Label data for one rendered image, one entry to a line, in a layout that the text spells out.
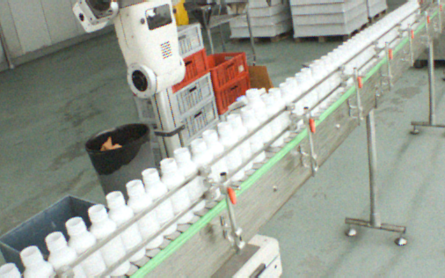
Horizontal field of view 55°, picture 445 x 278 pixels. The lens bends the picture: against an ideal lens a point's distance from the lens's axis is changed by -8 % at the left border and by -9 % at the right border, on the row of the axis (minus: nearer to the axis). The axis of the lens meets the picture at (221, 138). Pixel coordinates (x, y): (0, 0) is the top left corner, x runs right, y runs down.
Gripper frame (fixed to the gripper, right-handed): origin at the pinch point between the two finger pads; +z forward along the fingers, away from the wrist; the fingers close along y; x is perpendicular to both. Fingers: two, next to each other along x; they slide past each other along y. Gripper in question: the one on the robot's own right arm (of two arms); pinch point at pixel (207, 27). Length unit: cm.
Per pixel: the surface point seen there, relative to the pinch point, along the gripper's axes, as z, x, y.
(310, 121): 34.0, 9.5, 25.4
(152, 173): 24, -49, 15
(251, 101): 23.0, -3.2, 13.7
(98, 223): 27, -67, 15
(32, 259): 25, -83, 15
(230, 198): 36, -35, 25
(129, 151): 79, 56, -124
